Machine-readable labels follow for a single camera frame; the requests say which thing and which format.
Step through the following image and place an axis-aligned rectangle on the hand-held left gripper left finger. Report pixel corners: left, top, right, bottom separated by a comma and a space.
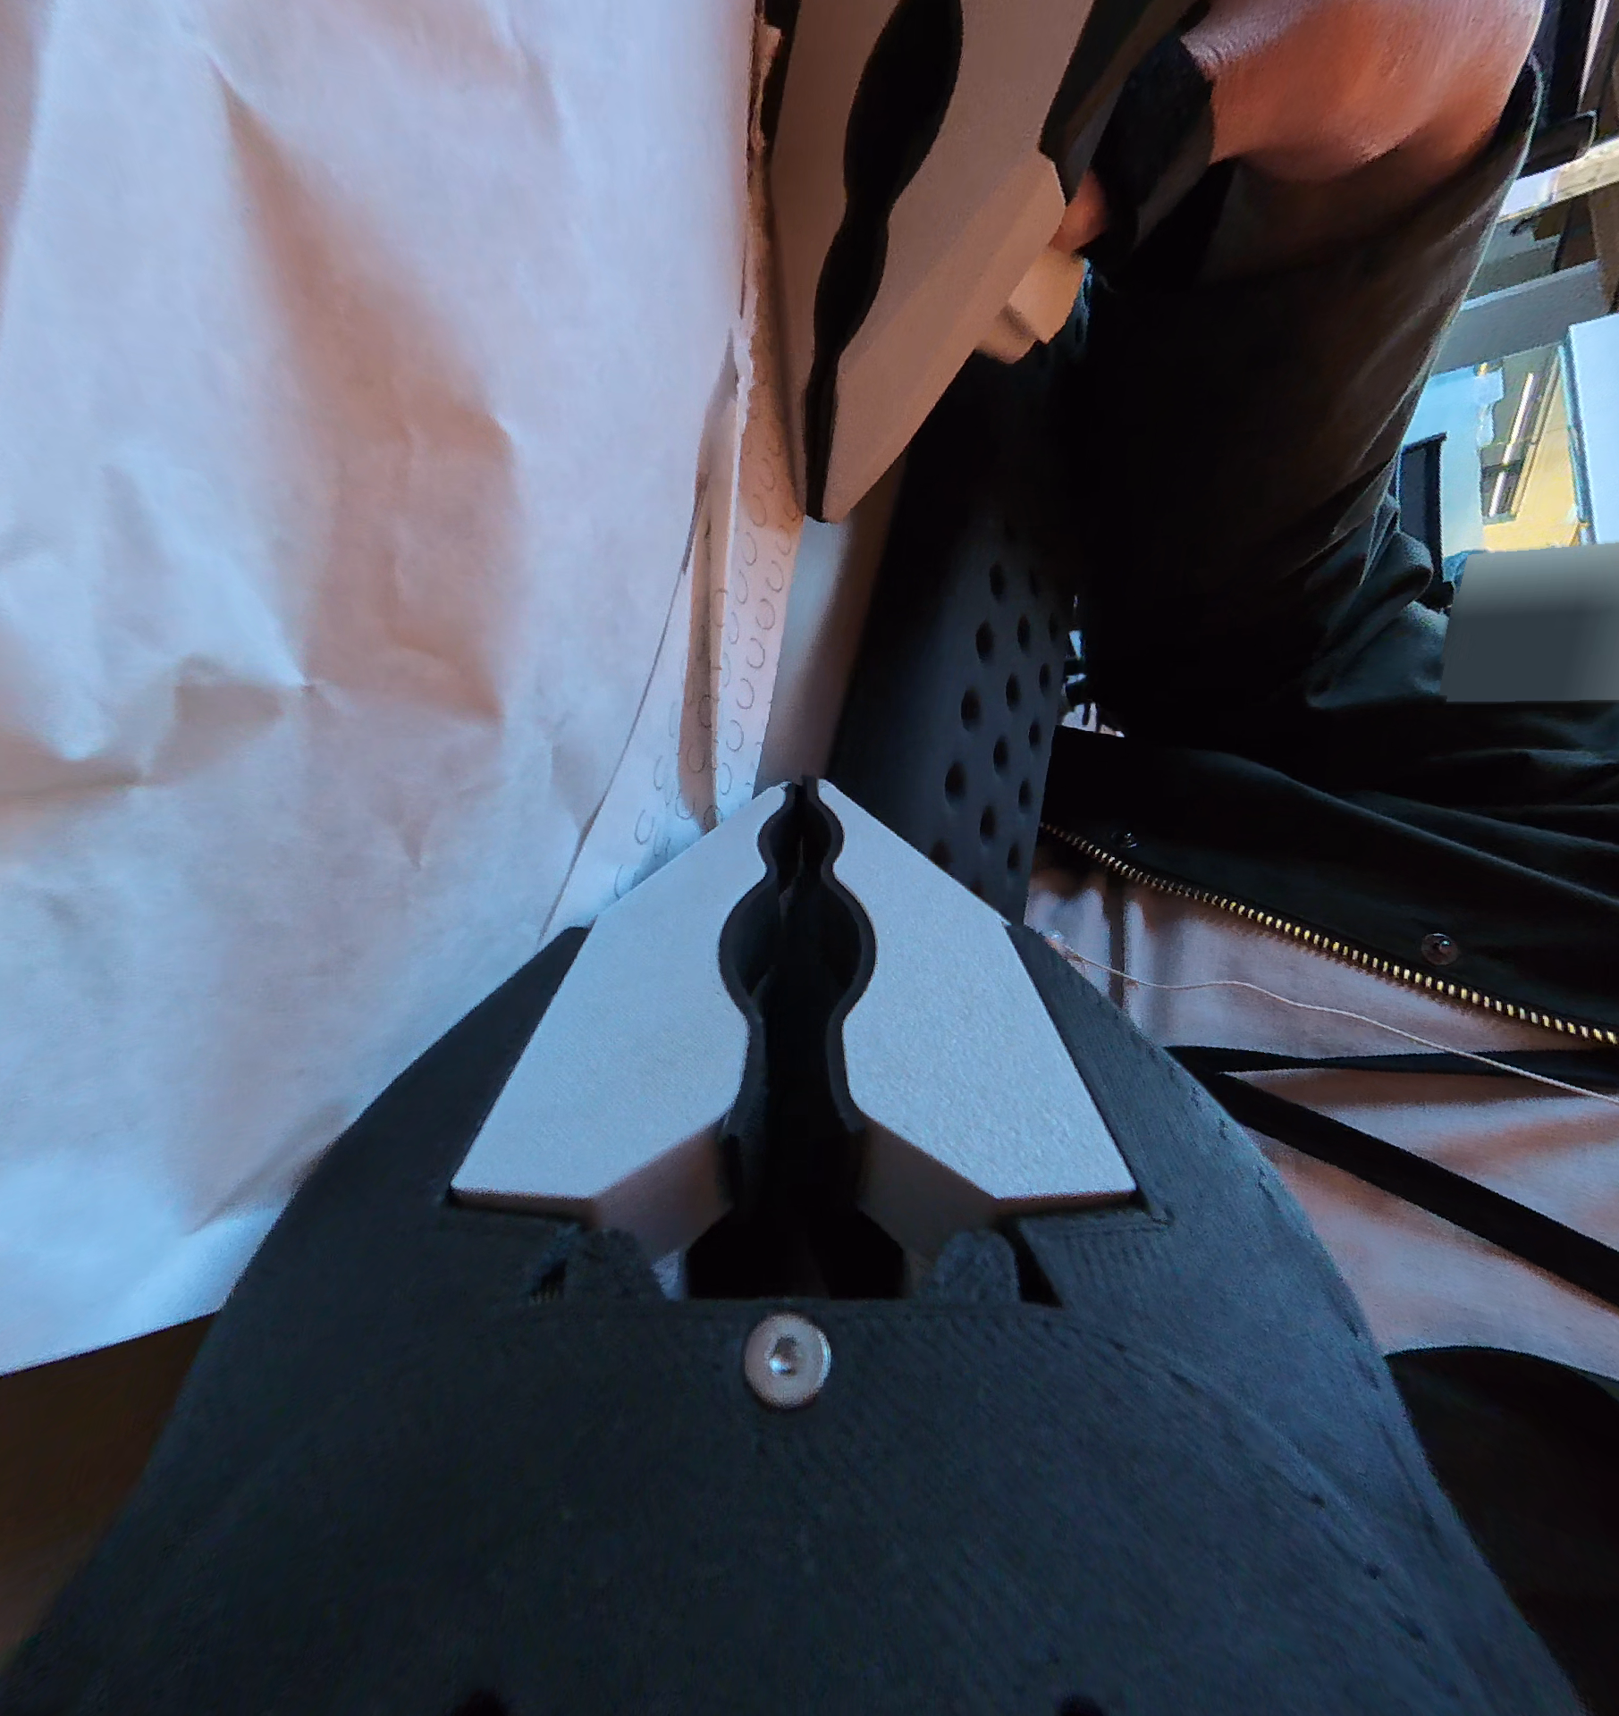
449, 778, 811, 1302

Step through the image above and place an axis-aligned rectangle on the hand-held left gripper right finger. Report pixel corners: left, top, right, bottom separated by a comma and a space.
805, 778, 1139, 1302

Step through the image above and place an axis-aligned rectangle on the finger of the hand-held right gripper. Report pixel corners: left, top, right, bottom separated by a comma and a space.
805, 0, 1107, 528
760, 0, 880, 523

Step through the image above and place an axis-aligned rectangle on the large white paper bag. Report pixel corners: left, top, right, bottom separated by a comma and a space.
0, 0, 842, 1392

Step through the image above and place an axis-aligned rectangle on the person's right hand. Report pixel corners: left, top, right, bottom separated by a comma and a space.
1182, 0, 1536, 191

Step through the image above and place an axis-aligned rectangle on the person's light grey clothing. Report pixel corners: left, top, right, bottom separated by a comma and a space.
1023, 871, 1619, 1386

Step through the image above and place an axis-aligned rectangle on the black perforated chair armrest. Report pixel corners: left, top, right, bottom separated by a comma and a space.
822, 362, 1081, 929

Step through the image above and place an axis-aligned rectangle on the person's dark zip jacket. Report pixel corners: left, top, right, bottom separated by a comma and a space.
1036, 509, 1619, 1050

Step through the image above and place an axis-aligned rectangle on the thin white cord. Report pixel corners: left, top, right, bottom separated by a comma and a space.
1042, 938, 1619, 1108

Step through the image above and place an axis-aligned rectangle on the black lanyard strap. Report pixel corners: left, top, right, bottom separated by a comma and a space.
1158, 1043, 1619, 1330

